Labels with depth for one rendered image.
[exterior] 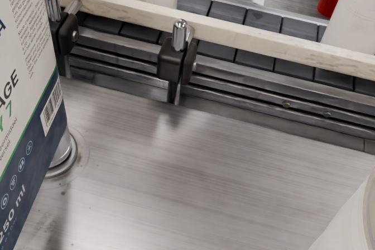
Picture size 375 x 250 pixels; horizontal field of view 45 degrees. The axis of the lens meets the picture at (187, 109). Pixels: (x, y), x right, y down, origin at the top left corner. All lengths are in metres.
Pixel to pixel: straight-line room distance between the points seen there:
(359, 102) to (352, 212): 0.29
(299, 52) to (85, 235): 0.24
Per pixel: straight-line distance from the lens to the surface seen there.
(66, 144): 0.34
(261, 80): 0.43
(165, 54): 0.38
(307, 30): 0.49
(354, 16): 0.42
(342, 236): 0.17
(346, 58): 0.43
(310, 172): 0.38
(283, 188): 0.36
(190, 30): 0.41
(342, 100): 0.44
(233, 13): 0.49
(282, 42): 0.42
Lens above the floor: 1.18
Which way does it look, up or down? 51 degrees down
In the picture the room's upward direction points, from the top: 8 degrees clockwise
